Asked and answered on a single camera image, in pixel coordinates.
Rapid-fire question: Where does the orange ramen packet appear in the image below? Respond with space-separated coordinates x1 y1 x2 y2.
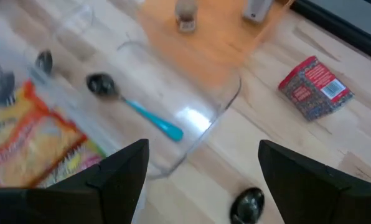
0 79 88 189

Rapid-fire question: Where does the seasoning jar white lid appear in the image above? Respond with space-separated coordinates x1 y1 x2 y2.
242 0 273 23

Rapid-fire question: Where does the black spoon teal handle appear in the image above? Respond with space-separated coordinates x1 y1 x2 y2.
85 72 184 143
229 186 266 224
35 49 54 75

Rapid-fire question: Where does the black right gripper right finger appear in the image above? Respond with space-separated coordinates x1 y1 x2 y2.
258 139 371 224

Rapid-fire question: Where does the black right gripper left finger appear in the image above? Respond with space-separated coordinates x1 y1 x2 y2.
26 139 150 224

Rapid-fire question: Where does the large clear plastic bin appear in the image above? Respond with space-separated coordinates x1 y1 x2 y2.
0 55 149 224

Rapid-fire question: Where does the small clear plastic container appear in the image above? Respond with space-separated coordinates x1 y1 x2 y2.
23 4 243 180

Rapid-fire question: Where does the small glass spice bottle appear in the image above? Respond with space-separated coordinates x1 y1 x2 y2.
174 0 199 34

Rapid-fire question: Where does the small red box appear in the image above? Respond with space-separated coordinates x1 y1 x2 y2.
278 55 354 121

